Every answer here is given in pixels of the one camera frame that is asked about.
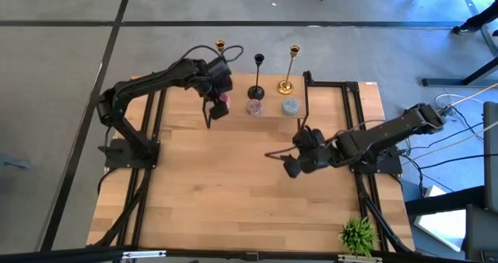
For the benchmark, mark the black desk foot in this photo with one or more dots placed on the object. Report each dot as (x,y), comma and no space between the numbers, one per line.
(447,82)
(439,204)

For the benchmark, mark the green fern in white pot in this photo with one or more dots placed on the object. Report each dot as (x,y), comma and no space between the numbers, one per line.
(358,235)

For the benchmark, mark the person's leg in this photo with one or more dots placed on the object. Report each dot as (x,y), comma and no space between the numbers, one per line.
(478,22)

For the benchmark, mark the gold candlestick holder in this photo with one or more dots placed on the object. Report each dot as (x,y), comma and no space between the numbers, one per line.
(220,44)
(285,87)

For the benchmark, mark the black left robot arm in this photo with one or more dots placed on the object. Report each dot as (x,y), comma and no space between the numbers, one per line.
(155,80)

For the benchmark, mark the black aluminium rig frame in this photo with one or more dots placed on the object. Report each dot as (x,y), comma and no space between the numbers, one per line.
(352,99)

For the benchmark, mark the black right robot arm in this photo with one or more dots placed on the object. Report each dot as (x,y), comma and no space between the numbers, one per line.
(389,132)

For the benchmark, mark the maroon patterned candle tin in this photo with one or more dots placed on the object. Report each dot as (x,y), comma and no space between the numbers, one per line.
(254,107)

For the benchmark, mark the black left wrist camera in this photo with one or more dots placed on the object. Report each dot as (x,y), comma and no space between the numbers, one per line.
(218,66)

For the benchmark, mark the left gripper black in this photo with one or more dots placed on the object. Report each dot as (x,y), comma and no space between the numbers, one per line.
(211,87)

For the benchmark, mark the silver aluminium bracket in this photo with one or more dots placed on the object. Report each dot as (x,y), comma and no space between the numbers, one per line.
(360,258)
(144,254)

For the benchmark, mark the teal patterned candle tin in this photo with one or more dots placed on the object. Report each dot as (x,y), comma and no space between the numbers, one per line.
(290,107)

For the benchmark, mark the grey box panel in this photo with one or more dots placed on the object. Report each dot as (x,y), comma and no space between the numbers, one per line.
(491,158)

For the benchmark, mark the wooden shelf riser black legs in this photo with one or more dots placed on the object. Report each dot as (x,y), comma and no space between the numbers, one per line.
(272,110)

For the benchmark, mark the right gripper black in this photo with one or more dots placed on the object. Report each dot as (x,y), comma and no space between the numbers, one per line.
(317,160)

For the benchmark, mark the white flat board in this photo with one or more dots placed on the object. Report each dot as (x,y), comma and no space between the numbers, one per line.
(443,228)

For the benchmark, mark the pink patterned candle tin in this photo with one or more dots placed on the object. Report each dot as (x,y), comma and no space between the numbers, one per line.
(225,99)

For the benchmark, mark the black candlestick holder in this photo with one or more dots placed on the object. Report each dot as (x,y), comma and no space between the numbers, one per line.
(256,93)

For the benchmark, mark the grey flat floor object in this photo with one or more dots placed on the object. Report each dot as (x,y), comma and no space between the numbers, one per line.
(13,162)

